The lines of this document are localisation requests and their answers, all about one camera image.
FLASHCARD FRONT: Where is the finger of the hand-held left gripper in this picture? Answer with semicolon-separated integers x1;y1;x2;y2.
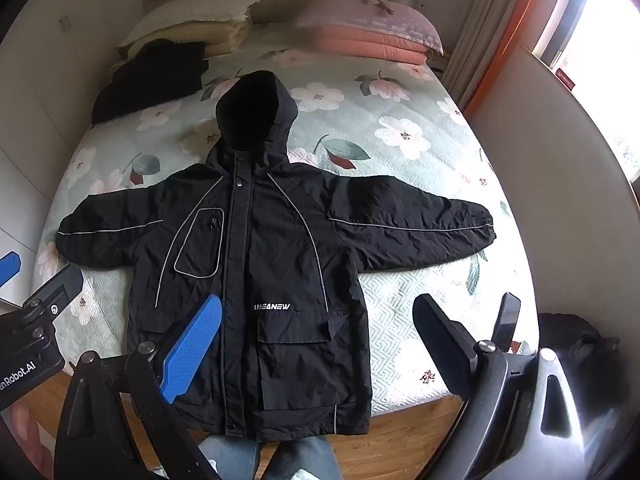
0;252;22;291
22;264;84;317

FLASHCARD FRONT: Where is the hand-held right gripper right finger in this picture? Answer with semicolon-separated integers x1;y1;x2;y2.
412;294;588;480

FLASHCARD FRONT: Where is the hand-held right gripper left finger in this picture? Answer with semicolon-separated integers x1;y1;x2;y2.
52;292;223;480

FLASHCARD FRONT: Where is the black hooded jacket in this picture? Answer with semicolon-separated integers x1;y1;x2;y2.
56;71;497;443

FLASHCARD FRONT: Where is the black smartphone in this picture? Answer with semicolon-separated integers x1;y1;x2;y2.
492;291;522;353

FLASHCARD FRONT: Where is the floral quilted bed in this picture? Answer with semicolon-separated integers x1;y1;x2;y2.
31;22;543;417

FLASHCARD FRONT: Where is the black folded garment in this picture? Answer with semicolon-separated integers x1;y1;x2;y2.
91;39;210;126

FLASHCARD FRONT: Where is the cream folded blanket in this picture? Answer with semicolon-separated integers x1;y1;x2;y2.
125;16;253;60

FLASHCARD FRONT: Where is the orange curtain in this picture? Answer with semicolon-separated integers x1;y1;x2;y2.
462;0;557;121

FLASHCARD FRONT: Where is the white pillow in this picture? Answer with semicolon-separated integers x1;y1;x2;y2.
119;0;261;48

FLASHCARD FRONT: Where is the orange patterned pillow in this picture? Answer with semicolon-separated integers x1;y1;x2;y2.
312;24;430;67

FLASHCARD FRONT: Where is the bright window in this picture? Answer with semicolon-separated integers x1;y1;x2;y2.
532;0;640;181

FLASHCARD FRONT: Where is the beige curtain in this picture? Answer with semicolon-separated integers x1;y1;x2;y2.
442;0;538;111

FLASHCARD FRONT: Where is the pink pillow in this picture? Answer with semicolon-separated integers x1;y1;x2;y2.
295;0;445;56

